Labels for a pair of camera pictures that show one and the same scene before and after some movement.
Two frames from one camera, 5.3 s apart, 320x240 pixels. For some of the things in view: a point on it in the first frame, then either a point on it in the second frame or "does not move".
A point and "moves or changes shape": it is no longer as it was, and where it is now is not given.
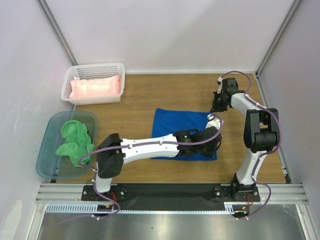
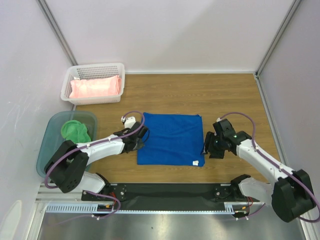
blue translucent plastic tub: (50, 164) does not move
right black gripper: (218, 103) to (212, 146)
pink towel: (95, 87) does not move
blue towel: (166, 121) moves or changes shape
